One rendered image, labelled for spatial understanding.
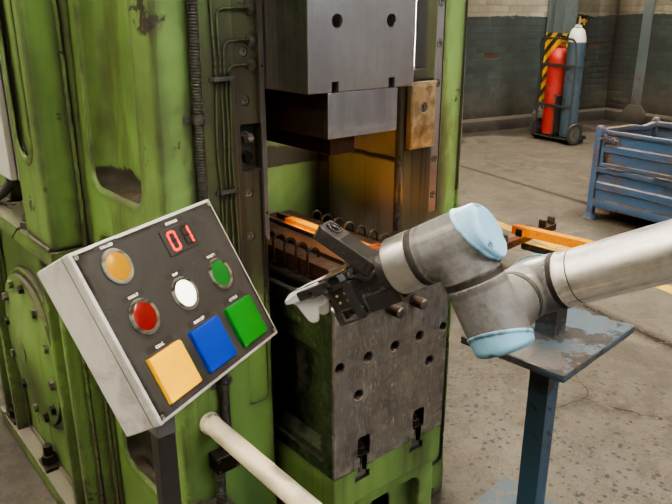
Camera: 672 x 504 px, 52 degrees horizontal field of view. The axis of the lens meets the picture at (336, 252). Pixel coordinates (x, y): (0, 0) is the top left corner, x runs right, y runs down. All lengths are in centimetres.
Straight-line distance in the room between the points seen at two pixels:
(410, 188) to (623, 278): 92
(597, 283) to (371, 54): 72
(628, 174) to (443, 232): 453
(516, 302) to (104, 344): 59
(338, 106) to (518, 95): 848
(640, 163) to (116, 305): 471
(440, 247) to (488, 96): 858
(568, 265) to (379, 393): 76
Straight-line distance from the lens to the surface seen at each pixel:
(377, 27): 152
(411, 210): 188
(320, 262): 158
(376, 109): 153
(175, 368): 108
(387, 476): 187
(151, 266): 112
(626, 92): 1090
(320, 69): 142
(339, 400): 161
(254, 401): 173
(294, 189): 203
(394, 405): 176
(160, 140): 141
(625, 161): 550
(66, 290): 107
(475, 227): 96
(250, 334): 122
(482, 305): 98
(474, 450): 268
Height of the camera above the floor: 152
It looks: 19 degrees down
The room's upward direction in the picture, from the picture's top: straight up
